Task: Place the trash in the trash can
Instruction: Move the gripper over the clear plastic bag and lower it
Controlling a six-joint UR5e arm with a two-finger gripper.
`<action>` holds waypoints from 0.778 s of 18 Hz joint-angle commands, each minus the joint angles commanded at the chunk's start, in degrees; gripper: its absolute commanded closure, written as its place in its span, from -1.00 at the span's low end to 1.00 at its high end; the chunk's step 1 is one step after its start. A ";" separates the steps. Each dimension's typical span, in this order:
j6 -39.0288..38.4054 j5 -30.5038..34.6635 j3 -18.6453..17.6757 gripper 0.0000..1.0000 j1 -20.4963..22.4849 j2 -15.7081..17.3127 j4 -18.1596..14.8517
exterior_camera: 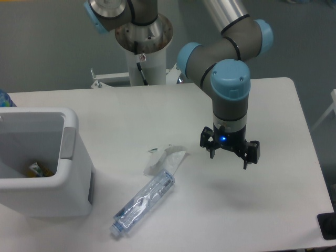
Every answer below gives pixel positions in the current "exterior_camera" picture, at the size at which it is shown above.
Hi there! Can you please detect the black table clamp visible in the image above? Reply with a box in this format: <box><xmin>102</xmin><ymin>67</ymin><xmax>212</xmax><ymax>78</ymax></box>
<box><xmin>317</xmin><ymin>212</ymin><xmax>335</xmax><ymax>240</ymax></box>

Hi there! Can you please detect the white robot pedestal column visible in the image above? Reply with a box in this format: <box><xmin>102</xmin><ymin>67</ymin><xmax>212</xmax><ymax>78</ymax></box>
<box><xmin>125</xmin><ymin>49</ymin><xmax>166</xmax><ymax>86</ymax></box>

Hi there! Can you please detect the white plastic wrapper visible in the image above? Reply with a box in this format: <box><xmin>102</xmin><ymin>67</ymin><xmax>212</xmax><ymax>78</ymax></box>
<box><xmin>143</xmin><ymin>144</ymin><xmax>187</xmax><ymax>177</ymax></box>

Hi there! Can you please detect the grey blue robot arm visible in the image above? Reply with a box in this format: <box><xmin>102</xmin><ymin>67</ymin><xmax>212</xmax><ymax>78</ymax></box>
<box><xmin>84</xmin><ymin>1</ymin><xmax>274</xmax><ymax>165</ymax></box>

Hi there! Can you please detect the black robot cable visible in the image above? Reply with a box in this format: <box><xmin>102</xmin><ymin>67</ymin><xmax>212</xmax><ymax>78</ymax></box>
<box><xmin>133</xmin><ymin>40</ymin><xmax>149</xmax><ymax>86</ymax></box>

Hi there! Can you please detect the white pedestal base frame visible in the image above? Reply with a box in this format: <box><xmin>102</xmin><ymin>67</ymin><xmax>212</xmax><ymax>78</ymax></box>
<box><xmin>90</xmin><ymin>65</ymin><xmax>186</xmax><ymax>89</ymax></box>

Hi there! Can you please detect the yellow green snack wrapper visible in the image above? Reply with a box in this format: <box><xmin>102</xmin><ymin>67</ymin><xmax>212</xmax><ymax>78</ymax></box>
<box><xmin>27</xmin><ymin>162</ymin><xmax>55</xmax><ymax>178</ymax></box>

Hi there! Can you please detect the white frame at right edge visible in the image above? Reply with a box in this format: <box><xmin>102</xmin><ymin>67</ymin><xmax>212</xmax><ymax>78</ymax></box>
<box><xmin>311</xmin><ymin>89</ymin><xmax>335</xmax><ymax>131</ymax></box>

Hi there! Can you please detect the white plastic trash can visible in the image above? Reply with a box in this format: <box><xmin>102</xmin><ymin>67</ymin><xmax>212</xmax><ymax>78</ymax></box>
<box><xmin>1</xmin><ymin>107</ymin><xmax>95</xmax><ymax>217</ymax></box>

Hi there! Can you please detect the clear plastic water bottle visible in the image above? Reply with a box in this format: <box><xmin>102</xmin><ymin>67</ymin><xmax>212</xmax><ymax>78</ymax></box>
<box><xmin>110</xmin><ymin>169</ymin><xmax>175</xmax><ymax>237</ymax></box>

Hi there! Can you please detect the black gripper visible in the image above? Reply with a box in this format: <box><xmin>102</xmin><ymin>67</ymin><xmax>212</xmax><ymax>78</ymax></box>
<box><xmin>200</xmin><ymin>124</ymin><xmax>260</xmax><ymax>170</ymax></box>

